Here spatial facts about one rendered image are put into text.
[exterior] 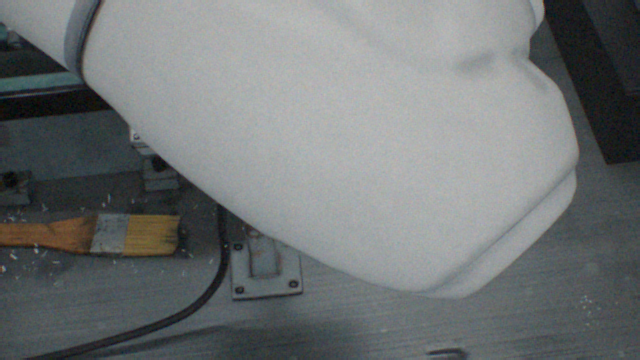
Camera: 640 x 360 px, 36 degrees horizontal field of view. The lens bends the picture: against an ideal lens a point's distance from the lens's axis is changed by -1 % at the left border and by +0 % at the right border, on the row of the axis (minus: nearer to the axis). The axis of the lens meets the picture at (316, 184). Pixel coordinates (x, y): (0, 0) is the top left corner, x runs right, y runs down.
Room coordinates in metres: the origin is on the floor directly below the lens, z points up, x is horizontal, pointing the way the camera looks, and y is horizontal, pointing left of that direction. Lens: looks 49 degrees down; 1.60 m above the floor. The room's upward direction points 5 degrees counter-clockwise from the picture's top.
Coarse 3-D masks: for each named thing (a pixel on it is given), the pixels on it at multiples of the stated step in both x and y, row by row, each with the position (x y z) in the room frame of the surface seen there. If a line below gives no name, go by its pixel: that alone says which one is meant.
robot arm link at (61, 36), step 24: (0, 0) 0.28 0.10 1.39; (24, 0) 0.27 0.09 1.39; (48, 0) 0.27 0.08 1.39; (72, 0) 0.27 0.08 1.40; (96, 0) 0.26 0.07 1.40; (24, 24) 0.28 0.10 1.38; (48, 24) 0.27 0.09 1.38; (72, 24) 0.26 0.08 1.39; (48, 48) 0.27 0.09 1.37; (72, 48) 0.26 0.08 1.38; (72, 72) 0.27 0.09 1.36
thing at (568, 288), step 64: (576, 128) 0.74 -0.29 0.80; (64, 192) 0.71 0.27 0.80; (128, 192) 0.70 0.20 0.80; (192, 192) 0.70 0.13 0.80; (576, 192) 0.65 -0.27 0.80; (0, 256) 0.63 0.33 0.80; (64, 256) 0.62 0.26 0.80; (128, 256) 0.62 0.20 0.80; (576, 256) 0.57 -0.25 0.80; (0, 320) 0.55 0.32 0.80; (64, 320) 0.55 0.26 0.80; (128, 320) 0.54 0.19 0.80; (192, 320) 0.53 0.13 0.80; (256, 320) 0.53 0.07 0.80; (320, 320) 0.52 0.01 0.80; (384, 320) 0.51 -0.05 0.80; (448, 320) 0.51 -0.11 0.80; (512, 320) 0.50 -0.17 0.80; (576, 320) 0.49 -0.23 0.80
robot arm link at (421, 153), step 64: (128, 0) 0.26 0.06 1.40; (192, 0) 0.25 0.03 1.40; (256, 0) 0.25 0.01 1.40; (320, 0) 0.25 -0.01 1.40; (384, 0) 0.24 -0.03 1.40; (448, 0) 0.24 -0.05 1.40; (512, 0) 0.26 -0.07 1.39; (128, 64) 0.25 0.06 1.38; (192, 64) 0.24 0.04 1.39; (256, 64) 0.23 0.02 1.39; (320, 64) 0.23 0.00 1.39; (384, 64) 0.23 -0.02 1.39; (448, 64) 0.23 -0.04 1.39; (512, 64) 0.24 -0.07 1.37; (192, 128) 0.23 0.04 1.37; (256, 128) 0.22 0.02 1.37; (320, 128) 0.21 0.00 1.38; (384, 128) 0.21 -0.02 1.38; (448, 128) 0.21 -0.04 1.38; (512, 128) 0.21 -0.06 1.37; (256, 192) 0.21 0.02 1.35; (320, 192) 0.20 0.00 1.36; (384, 192) 0.20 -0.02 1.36; (448, 192) 0.20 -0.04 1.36; (512, 192) 0.20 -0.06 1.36; (320, 256) 0.20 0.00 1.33; (384, 256) 0.19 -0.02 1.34; (448, 256) 0.19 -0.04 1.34; (512, 256) 0.19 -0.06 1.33
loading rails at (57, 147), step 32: (0, 32) 0.85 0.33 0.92; (0, 64) 0.83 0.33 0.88; (32, 64) 0.83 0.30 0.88; (0, 96) 0.73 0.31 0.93; (32, 96) 0.73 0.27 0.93; (64, 96) 0.73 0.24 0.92; (96, 96) 0.73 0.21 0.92; (0, 128) 0.73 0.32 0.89; (32, 128) 0.73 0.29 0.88; (64, 128) 0.73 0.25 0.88; (96, 128) 0.73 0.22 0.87; (128, 128) 0.73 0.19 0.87; (0, 160) 0.73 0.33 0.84; (32, 160) 0.73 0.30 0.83; (64, 160) 0.73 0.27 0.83; (96, 160) 0.73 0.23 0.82; (128, 160) 0.73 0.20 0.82; (160, 160) 0.72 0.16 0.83; (0, 192) 0.70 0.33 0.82; (32, 192) 0.71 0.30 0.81
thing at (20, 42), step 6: (12, 30) 0.44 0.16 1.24; (12, 36) 0.44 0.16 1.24; (18, 36) 0.44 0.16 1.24; (12, 42) 0.44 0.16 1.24; (18, 42) 0.44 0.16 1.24; (24, 42) 0.44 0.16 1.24; (18, 48) 0.44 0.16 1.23; (24, 48) 0.45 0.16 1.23; (30, 48) 0.45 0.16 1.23; (36, 48) 0.45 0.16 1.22; (42, 54) 0.45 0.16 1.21; (54, 60) 0.46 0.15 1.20
